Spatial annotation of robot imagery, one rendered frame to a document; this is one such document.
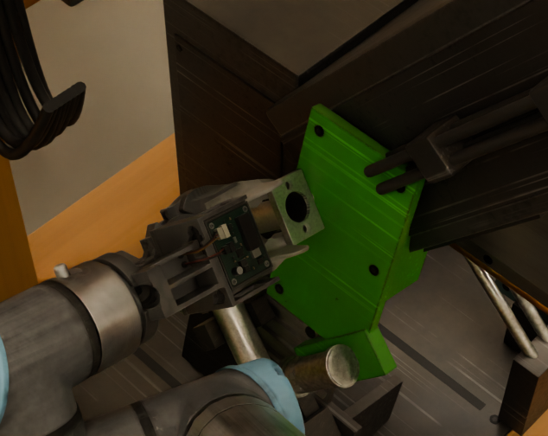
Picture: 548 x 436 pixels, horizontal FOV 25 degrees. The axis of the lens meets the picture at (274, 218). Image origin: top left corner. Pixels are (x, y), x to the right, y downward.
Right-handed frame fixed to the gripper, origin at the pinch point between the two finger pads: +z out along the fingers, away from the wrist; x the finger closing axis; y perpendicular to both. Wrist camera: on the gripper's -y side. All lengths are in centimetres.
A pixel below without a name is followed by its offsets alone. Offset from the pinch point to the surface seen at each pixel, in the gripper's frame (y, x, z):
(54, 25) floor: -171, 38, 107
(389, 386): -7.9, -21.4, 12.0
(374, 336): 2.0, -13.1, 3.2
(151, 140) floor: -141, 5, 98
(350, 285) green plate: 2.1, -8.1, 2.7
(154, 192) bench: -40.9, 2.5, 19.0
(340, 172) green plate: 6.1, 1.5, 2.6
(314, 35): -0.6, 12.7, 12.3
